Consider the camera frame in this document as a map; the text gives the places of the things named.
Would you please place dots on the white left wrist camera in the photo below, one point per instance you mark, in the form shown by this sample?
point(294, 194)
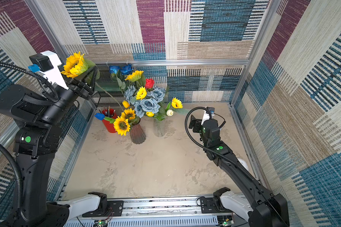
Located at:
point(47, 65)

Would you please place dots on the grey blue rose bouquet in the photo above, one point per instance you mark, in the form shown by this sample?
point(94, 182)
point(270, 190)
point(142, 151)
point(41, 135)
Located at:
point(152, 103)

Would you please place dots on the white tulip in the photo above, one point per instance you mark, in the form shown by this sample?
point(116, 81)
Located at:
point(170, 112)

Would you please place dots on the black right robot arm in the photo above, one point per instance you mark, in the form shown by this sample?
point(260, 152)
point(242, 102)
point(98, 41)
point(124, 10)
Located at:
point(260, 207)

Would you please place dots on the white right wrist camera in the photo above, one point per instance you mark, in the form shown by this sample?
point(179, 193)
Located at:
point(206, 115)

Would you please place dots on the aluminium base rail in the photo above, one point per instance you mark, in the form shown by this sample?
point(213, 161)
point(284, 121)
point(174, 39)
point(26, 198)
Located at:
point(228, 210)

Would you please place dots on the large yellow sunflower stem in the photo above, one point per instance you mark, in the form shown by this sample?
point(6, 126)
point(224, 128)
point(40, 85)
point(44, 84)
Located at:
point(76, 65)

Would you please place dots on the blue tulip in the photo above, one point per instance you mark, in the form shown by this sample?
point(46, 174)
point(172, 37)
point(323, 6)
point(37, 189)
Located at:
point(100, 116)

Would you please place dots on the blue rose pair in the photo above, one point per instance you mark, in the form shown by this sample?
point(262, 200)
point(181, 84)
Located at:
point(125, 70)

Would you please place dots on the dark ribbed glass vase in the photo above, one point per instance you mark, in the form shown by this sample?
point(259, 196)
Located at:
point(137, 133)

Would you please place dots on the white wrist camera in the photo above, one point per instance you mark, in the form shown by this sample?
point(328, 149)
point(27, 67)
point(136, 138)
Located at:
point(47, 65)
point(206, 115)

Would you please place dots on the red pen cup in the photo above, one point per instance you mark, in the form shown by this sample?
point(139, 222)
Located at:
point(111, 113)

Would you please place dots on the clear glass vase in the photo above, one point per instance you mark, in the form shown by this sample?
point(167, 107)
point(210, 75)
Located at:
point(159, 127)

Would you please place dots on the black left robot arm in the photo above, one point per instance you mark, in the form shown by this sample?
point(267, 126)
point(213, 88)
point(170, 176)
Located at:
point(35, 146)

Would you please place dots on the yellow sunflower bouquet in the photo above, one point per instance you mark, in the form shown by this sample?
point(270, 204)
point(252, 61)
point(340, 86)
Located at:
point(141, 93)

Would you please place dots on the tall yellow sunflower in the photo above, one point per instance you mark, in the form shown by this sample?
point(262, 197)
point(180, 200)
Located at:
point(136, 79)

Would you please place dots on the black mesh shelf rack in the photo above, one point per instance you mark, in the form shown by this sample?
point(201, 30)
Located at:
point(109, 84)

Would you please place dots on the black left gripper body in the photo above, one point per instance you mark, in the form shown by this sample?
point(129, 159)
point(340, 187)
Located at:
point(78, 90)

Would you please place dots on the white round puck device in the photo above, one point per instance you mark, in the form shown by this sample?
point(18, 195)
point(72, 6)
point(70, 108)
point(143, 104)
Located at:
point(243, 163)

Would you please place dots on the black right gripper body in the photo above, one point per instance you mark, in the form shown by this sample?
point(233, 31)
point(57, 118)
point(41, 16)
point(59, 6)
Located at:
point(193, 123)

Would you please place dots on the red rose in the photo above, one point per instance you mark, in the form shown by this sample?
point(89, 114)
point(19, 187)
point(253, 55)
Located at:
point(149, 83)

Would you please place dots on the small yellow sunflower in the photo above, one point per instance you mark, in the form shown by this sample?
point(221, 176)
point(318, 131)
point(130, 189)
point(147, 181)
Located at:
point(176, 103)

